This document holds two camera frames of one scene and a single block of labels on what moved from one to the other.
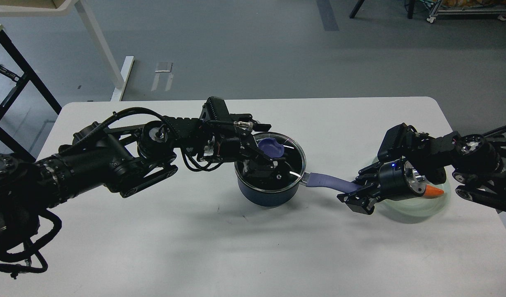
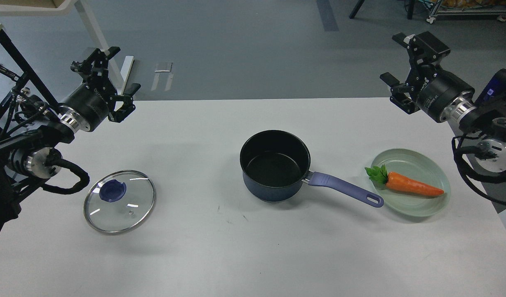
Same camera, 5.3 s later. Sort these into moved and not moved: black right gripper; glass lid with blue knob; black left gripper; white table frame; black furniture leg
Moved: glass lid with blue knob; black left gripper; black right gripper
Not moved: white table frame; black furniture leg
